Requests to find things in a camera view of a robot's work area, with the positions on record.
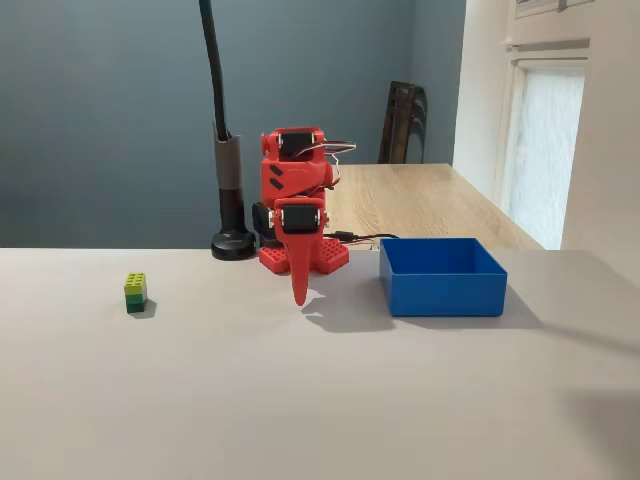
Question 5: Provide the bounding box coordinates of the green lego brick stack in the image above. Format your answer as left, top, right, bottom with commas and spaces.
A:
123, 271, 150, 315

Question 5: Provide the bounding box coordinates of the blue plastic bin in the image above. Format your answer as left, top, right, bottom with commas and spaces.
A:
378, 237, 509, 319

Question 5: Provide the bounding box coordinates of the black gooseneck stand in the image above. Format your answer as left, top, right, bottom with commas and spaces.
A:
198, 0, 259, 261

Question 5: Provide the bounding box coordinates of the light wooden table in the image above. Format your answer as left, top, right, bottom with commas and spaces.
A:
323, 163, 546, 251

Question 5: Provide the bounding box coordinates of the dark wooden folded chair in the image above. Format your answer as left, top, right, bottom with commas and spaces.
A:
377, 80, 429, 165

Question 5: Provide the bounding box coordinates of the white framed window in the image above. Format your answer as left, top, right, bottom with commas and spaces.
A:
492, 37, 592, 251

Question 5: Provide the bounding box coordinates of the black power cable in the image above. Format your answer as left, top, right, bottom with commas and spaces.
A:
323, 230, 401, 251

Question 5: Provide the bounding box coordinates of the thin servo wire loop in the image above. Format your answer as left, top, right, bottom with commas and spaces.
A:
294, 138, 358, 161

